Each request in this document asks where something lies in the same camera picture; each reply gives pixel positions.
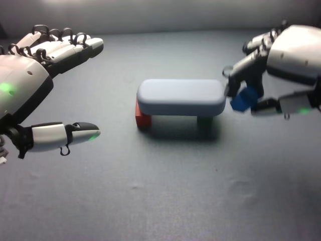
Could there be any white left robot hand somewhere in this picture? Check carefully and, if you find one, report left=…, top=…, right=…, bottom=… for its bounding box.
left=0, top=24, right=105, bottom=160

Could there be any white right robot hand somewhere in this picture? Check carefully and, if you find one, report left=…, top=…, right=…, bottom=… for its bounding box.
left=222, top=20, right=321, bottom=121

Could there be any blue hexagonal block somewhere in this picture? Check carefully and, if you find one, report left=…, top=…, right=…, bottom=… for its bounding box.
left=230, top=85, right=260, bottom=112

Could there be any lavender glasses case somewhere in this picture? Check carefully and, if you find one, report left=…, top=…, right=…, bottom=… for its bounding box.
left=136, top=79, right=227, bottom=117

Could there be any green rectangular block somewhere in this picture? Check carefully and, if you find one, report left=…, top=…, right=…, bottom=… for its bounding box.
left=197, top=115, right=214, bottom=129

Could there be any red rectangular block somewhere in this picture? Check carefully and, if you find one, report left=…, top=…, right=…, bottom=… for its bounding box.
left=135, top=99, right=153, bottom=130

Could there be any grey table cloth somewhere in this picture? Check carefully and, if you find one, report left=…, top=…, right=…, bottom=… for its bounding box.
left=0, top=32, right=321, bottom=241

